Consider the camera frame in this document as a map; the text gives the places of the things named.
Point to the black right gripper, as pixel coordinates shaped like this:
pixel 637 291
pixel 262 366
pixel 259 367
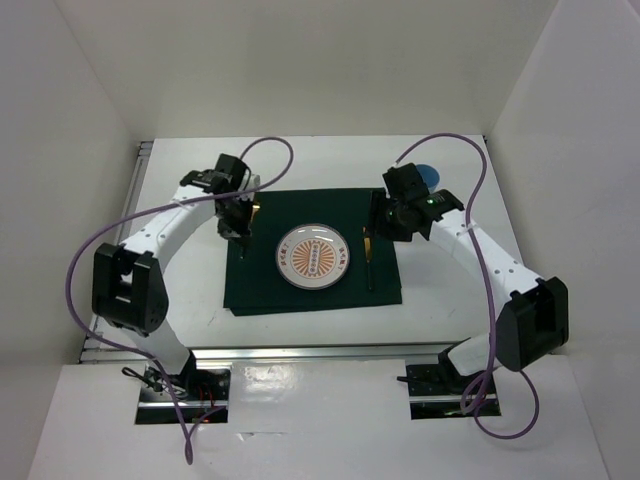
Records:
pixel 380 201

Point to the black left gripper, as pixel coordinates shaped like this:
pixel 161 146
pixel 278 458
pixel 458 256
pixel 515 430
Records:
pixel 236 234

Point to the gold fork dark handle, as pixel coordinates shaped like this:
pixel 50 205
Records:
pixel 254 210

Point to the gold knife dark handle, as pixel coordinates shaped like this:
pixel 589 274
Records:
pixel 367 240

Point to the blue plastic cup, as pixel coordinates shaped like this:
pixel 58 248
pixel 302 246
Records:
pixel 429 175

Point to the dark green cloth placemat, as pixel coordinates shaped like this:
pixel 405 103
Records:
pixel 253 286

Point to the white plate orange sunburst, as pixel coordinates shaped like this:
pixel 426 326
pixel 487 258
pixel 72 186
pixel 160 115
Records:
pixel 312 257

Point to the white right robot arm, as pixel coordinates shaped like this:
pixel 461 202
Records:
pixel 528 315

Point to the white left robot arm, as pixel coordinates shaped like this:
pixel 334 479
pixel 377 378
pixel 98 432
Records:
pixel 128 289

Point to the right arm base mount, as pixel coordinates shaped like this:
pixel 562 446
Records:
pixel 435 391

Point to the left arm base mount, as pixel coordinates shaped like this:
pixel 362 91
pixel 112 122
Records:
pixel 205 399

